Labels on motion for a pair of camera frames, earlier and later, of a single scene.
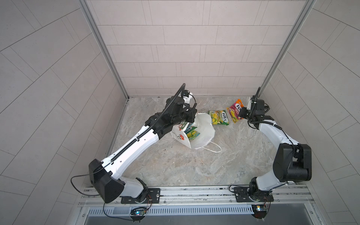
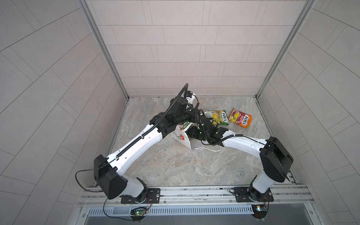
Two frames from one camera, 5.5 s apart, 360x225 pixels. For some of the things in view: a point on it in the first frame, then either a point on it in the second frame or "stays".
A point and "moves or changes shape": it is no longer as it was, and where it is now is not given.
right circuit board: [260, 211] stays
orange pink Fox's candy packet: [234, 110] moves or changes shape
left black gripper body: [182, 116] stays
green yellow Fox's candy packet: [219, 117] stays
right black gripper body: [247, 114] → [198, 134]
